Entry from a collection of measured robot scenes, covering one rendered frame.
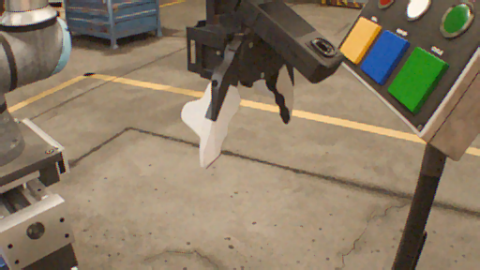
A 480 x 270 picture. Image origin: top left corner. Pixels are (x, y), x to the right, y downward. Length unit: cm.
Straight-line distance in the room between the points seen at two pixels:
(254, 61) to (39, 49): 47
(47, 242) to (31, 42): 36
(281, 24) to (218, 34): 7
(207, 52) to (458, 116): 30
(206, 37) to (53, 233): 45
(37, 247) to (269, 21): 54
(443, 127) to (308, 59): 20
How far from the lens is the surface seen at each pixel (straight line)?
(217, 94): 39
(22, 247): 72
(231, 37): 41
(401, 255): 85
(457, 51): 52
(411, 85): 53
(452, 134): 51
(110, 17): 483
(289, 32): 38
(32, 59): 77
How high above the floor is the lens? 116
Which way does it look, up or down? 27 degrees down
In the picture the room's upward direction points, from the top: straight up
